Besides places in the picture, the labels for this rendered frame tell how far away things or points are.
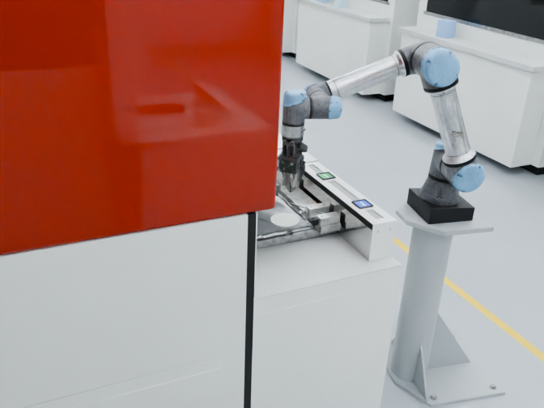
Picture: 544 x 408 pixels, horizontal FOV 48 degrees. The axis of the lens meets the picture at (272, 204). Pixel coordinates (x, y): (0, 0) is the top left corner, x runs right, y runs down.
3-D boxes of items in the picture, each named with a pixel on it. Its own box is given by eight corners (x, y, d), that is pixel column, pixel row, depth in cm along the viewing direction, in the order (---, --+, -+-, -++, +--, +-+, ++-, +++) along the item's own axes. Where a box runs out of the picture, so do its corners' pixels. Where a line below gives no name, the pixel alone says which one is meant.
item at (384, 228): (368, 261, 203) (373, 224, 197) (295, 195, 248) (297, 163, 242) (392, 256, 207) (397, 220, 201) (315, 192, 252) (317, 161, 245)
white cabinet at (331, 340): (226, 498, 213) (227, 307, 178) (155, 337, 291) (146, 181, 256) (378, 442, 238) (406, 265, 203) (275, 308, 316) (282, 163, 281)
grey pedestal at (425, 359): (454, 333, 303) (486, 183, 267) (505, 394, 265) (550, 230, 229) (359, 346, 291) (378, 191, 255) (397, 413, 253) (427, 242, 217)
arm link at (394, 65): (427, 30, 212) (296, 82, 213) (439, 36, 202) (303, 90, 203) (434, 61, 217) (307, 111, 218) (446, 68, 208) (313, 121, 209)
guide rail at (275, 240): (205, 259, 201) (205, 251, 199) (203, 256, 202) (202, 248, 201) (335, 233, 220) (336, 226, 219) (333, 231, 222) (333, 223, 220)
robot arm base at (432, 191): (442, 188, 246) (448, 165, 242) (465, 204, 233) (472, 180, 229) (411, 190, 240) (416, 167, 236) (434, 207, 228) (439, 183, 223)
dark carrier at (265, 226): (214, 244, 195) (214, 243, 194) (182, 201, 223) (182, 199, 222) (308, 227, 208) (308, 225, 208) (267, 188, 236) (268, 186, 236)
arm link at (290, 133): (286, 118, 205) (308, 122, 202) (285, 131, 207) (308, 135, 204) (278, 125, 198) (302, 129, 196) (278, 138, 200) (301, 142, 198)
